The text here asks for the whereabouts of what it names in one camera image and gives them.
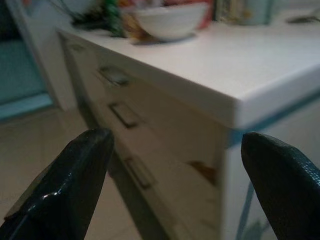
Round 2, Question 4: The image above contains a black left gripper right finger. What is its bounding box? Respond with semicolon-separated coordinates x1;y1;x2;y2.
240;132;320;240

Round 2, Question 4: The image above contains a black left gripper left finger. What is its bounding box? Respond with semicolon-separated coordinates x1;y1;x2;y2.
0;127;115;240

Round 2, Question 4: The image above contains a white bowl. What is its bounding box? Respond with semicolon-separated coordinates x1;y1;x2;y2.
133;2;210;42

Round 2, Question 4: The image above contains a teal glass door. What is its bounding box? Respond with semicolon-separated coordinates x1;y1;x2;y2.
0;0;55;121

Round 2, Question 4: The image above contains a white counter cabinet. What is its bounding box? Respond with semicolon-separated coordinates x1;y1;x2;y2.
57;18;320;240

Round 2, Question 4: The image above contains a green leafy bunch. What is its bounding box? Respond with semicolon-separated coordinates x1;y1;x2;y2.
71;0;128;38

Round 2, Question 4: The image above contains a pale green mug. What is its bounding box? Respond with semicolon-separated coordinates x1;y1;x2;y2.
216;0;273;26

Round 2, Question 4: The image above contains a colourful printed carton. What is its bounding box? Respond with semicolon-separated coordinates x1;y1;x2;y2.
163;0;216;29

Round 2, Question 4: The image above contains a rectangular metal drawer handle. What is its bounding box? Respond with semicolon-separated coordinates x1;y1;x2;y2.
108;102;138;130
123;157;153;190

